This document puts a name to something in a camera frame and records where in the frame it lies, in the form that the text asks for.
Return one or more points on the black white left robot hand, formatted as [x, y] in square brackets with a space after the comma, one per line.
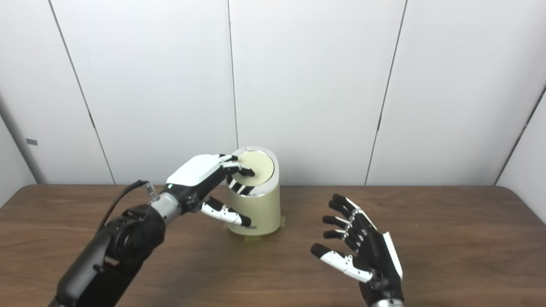
[196, 170]

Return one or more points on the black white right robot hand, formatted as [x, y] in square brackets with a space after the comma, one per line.
[375, 256]

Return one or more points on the cream round bin lid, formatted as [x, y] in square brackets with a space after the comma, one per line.
[260, 164]

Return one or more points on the cream-colored bin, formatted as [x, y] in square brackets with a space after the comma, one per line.
[262, 209]

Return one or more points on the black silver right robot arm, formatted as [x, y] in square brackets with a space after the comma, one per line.
[386, 303]

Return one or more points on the small grey wall label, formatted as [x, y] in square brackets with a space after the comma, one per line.
[31, 142]

